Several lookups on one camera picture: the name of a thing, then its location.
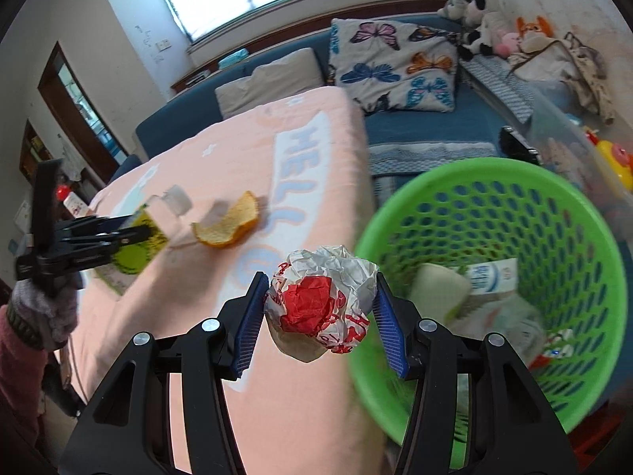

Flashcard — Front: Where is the yellow green juice box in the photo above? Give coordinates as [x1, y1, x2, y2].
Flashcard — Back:
[93, 184, 193, 298]

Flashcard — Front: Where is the orange peel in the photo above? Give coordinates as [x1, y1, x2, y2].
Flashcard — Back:
[191, 191, 260, 249]

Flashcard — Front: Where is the red white wrapper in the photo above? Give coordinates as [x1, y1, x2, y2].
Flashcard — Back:
[265, 245, 379, 363]

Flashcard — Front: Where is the red cartoon plastic cup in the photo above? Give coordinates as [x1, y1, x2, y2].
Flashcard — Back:
[529, 328, 574, 371]

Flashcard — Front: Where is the grey white milk carton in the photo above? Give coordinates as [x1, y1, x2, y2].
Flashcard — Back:
[464, 258, 518, 296]

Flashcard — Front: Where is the grey gloved left hand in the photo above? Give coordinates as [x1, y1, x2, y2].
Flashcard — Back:
[6, 272, 84, 352]

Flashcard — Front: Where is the red capped white bottle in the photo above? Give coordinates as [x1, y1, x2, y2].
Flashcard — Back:
[56, 184, 90, 219]

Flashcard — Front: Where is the wooden shelf cabinet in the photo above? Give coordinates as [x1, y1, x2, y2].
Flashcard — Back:
[19, 120, 53, 184]

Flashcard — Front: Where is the green plastic basket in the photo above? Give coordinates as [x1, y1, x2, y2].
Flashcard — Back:
[351, 158, 629, 474]

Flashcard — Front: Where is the pink patterned tablecloth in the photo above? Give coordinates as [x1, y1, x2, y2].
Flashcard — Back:
[71, 87, 385, 474]

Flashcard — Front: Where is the teal tissue pack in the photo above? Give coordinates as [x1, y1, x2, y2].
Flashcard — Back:
[218, 48, 249, 70]

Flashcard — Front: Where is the black remote control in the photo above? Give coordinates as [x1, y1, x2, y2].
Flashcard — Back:
[499, 125, 542, 166]

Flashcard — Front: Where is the yellow duck toy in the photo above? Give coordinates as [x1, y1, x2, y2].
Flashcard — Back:
[585, 130, 633, 192]

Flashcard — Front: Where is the beige cushion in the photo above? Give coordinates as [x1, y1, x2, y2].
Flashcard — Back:
[214, 48, 325, 119]

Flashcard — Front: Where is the clear plastic storage box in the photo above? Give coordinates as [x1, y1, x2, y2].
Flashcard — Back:
[527, 89, 632, 225]

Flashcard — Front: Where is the grey patterned blanket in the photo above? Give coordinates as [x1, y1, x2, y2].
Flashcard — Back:
[460, 55, 533, 124]

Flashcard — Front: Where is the butterfly print pillow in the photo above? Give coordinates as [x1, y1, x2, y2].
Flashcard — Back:
[328, 19, 458, 114]

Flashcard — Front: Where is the beige crumpled cloth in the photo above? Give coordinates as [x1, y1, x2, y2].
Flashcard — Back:
[508, 32, 615, 125]

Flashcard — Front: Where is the pink pig plush toy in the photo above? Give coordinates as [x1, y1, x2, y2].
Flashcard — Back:
[493, 32, 521, 59]

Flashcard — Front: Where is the orange fox plush toy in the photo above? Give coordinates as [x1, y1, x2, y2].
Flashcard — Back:
[516, 15, 553, 41]

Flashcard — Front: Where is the cow plush toy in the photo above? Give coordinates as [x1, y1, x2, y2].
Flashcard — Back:
[458, 0, 514, 61]

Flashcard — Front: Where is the grey plush toy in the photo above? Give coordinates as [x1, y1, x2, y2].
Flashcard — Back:
[437, 0, 471, 23]

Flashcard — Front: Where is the dark wooden door frame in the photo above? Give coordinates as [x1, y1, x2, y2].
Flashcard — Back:
[38, 42, 128, 182]

